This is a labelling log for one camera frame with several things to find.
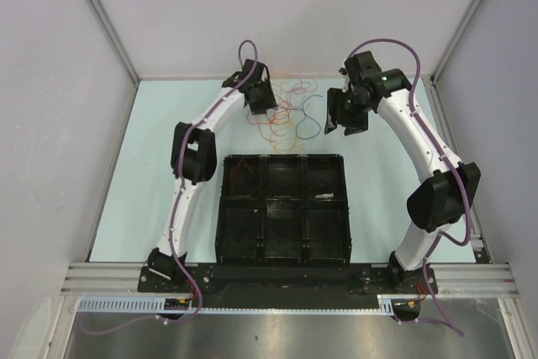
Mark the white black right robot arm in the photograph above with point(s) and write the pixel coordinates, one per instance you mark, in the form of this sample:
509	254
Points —
447	184

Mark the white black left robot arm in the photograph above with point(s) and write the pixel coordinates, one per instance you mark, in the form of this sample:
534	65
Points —
194	160

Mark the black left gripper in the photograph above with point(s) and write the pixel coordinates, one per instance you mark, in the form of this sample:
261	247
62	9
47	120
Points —
269	101

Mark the black six-compartment bin tray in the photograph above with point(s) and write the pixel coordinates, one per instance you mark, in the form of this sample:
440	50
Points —
283	210

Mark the aluminium frame rail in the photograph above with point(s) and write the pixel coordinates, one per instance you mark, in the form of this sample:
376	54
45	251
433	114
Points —
465	280

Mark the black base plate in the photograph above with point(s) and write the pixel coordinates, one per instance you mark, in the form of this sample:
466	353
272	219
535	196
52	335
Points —
219	281

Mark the white slotted cable duct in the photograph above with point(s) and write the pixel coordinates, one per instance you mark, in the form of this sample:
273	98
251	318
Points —
347	305

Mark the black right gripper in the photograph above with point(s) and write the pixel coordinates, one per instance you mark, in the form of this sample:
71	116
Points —
334	97

